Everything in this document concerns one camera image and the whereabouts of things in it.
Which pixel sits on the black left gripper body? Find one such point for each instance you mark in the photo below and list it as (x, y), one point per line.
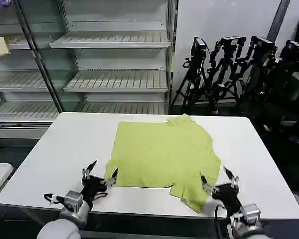
(92, 187)

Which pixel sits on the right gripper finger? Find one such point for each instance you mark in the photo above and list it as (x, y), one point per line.
(232, 177)
(207, 183)

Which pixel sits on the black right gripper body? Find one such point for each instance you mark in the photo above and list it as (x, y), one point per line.
(226, 195)

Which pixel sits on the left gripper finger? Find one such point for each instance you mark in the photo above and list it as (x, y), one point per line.
(87, 171)
(112, 178)

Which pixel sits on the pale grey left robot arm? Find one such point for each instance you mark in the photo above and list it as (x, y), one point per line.
(67, 219)

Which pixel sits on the yellow-green shirt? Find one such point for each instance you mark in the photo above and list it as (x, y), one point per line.
(164, 159)

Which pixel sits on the black equipment pile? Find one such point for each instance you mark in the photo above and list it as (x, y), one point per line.
(286, 99)

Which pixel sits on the grey metal shelf unit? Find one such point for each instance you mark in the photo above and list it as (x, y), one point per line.
(114, 62)

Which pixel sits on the grey shelf unit with cloth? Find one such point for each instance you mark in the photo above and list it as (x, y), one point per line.
(17, 74)

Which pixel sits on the black camera tripod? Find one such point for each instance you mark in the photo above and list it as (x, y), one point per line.
(260, 64)
(226, 72)
(194, 74)

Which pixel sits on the white wall panel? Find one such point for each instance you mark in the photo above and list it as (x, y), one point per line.
(226, 25)

